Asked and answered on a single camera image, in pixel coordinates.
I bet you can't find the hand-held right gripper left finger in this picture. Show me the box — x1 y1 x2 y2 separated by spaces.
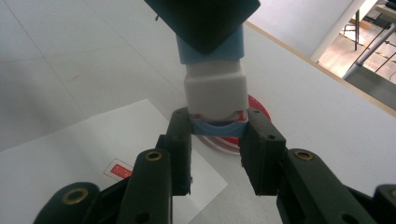
116 106 193 224

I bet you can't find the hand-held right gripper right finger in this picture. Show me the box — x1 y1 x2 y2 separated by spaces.
238 107 379 224

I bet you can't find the blue stamp cap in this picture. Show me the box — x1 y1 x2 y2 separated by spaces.
189 116 249 138

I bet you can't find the round red ink pad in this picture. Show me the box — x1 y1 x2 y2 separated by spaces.
198 94 273 156

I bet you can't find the white and blue stamp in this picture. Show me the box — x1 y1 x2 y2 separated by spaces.
176 24 249 123

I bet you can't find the white paper sheet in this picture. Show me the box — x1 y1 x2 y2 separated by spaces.
0 99 229 224

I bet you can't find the wooden table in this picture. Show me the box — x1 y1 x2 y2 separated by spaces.
244 21 396 119

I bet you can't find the white work board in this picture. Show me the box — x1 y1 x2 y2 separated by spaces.
0 0 396 224

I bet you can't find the white desk frame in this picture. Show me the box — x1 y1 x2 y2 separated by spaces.
341 22 396 81

